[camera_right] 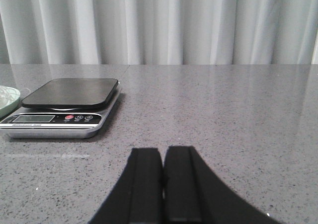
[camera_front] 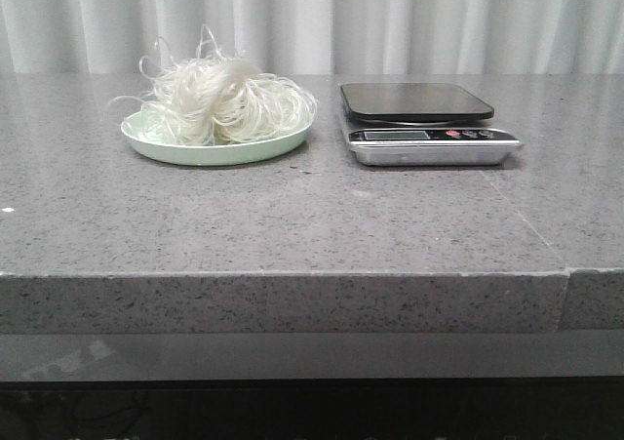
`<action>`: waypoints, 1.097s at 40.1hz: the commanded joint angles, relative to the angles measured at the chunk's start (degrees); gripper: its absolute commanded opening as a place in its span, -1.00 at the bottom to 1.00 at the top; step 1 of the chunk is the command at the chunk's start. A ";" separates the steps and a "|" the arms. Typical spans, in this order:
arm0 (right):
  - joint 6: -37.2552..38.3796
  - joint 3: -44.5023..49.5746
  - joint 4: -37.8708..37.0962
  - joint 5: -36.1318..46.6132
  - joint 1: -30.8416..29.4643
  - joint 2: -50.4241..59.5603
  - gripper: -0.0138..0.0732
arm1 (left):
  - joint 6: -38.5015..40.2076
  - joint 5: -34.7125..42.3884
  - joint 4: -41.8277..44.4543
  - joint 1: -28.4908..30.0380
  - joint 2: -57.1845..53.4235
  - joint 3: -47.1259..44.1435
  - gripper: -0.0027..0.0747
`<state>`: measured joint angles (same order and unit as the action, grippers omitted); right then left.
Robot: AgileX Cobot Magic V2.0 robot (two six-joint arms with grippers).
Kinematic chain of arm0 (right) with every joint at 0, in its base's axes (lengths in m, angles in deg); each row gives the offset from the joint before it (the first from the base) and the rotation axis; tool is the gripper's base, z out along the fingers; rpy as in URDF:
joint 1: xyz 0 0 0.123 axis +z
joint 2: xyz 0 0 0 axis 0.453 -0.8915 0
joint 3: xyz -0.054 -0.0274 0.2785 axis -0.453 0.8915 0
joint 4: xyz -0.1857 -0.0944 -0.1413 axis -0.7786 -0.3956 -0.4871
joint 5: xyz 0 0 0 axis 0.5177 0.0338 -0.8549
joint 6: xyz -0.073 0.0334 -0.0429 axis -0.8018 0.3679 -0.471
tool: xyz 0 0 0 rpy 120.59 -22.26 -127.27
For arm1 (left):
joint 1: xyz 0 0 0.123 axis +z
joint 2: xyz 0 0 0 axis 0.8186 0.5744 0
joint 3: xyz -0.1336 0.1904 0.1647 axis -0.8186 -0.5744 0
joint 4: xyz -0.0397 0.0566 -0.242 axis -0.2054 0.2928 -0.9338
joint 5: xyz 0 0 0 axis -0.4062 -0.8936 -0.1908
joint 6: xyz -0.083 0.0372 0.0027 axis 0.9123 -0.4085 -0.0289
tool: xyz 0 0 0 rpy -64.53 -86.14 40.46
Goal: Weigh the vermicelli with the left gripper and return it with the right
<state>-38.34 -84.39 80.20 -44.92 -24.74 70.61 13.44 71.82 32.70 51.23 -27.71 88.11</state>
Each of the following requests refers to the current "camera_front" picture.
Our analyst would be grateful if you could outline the white vermicelli noodle bundle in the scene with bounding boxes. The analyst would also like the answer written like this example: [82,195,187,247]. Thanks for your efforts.
[108,24,318,147]

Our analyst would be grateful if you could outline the silver black kitchen scale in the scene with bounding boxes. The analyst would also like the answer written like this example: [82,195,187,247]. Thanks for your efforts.
[340,82,522,167]

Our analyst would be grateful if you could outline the white pleated curtain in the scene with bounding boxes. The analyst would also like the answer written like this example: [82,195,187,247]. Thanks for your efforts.
[1,0,623,74]

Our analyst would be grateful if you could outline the light green round plate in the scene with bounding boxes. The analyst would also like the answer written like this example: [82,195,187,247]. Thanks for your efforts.
[121,112,312,167]

